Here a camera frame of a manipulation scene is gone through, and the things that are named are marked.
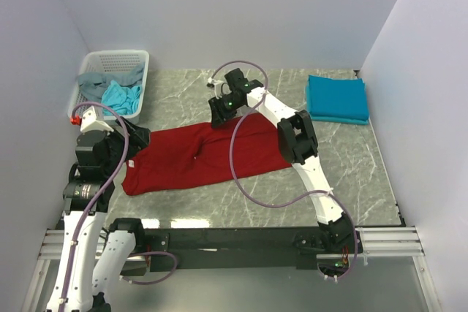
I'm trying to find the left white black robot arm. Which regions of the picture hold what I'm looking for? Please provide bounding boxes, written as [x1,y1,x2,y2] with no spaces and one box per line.
[46,118,151,311]

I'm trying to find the white plastic laundry basket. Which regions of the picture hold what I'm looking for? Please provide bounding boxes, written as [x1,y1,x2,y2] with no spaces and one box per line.
[68,50,149,123]

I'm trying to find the light blue t shirt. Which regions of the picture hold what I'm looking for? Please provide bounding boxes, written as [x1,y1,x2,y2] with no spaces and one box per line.
[101,80,142,115]

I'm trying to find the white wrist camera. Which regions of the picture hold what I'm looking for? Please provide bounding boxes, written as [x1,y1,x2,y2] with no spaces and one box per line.
[206,77,231,99]
[70,106,113,134]

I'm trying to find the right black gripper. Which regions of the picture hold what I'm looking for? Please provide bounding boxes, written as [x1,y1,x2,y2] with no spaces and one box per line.
[208,95,244,131]

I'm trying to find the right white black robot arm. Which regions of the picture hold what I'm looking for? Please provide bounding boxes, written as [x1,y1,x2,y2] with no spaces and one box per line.
[207,69,359,254]

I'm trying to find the folded teal t shirt stack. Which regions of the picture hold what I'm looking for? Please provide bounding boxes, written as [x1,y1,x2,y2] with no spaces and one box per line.
[305,75,369,125]

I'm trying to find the black base crossbar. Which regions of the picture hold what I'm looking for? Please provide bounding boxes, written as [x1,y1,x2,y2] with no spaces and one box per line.
[102,227,365,278]

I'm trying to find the red t shirt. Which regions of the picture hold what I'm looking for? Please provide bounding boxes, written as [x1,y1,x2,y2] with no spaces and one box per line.
[122,113,290,196]

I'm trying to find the aluminium rail frame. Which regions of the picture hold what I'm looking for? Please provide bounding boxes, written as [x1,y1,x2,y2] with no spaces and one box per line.
[20,129,442,312]

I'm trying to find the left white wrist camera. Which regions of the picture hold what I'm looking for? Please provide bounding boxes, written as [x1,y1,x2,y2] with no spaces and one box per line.
[70,106,113,134]

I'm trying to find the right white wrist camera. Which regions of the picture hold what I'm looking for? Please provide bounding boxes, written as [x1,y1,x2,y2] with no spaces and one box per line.
[206,77,231,99]

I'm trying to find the grey blue t shirt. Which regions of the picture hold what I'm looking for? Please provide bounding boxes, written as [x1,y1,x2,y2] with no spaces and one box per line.
[77,63,145,103]

